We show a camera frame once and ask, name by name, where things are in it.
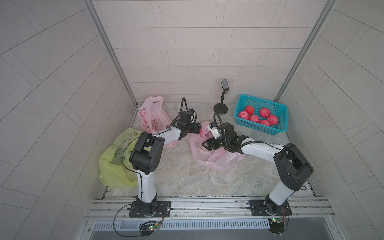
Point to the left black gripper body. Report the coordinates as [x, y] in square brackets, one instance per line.
[192, 128]

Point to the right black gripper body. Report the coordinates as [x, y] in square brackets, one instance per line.
[221, 141]

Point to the plain pink plastic bag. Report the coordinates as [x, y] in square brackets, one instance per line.
[220, 159]

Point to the red apple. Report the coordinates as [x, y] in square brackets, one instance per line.
[244, 115]
[273, 120]
[250, 110]
[264, 113]
[265, 123]
[254, 118]

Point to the pink strawberry print plastic bag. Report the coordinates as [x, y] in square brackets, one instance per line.
[152, 117]

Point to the yellow-green plastic bag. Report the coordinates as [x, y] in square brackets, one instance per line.
[116, 171]

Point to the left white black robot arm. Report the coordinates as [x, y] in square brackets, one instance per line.
[147, 152]

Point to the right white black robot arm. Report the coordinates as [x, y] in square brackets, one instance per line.
[293, 167]

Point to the microphone on black stand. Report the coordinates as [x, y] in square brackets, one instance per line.
[221, 108]

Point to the teal plastic basket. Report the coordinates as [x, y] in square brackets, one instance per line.
[279, 110]

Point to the right circuit board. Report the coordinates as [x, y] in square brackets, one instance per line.
[277, 225]

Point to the circuit board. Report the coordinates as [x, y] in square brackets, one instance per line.
[148, 228]
[277, 225]

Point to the left circuit board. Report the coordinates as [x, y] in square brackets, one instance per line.
[148, 228]

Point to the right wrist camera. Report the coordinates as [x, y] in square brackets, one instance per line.
[213, 129]

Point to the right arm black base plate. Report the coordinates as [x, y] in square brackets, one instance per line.
[255, 207]

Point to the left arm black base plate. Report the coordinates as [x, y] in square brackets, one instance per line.
[158, 209]

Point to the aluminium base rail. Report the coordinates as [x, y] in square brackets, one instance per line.
[208, 208]

